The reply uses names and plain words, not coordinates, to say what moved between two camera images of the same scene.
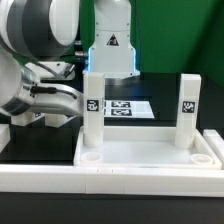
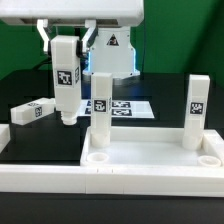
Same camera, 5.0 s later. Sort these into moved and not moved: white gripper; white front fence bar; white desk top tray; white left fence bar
Moved: white gripper; white desk top tray
Not moved: white left fence bar; white front fence bar
